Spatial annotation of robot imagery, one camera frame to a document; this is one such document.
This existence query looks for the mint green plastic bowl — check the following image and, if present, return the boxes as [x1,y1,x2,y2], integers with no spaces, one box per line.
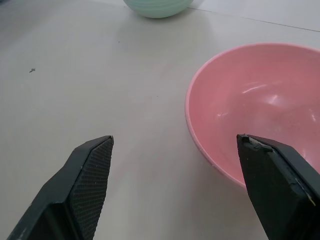
[123,0,195,19]

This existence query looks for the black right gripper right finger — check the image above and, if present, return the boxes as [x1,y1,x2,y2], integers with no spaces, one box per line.
[236,133,320,240]

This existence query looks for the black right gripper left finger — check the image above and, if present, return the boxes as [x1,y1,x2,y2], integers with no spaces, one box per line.
[5,135,115,240]

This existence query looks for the pink plastic bowl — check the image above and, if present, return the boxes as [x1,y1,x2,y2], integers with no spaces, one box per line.
[184,42,320,191]

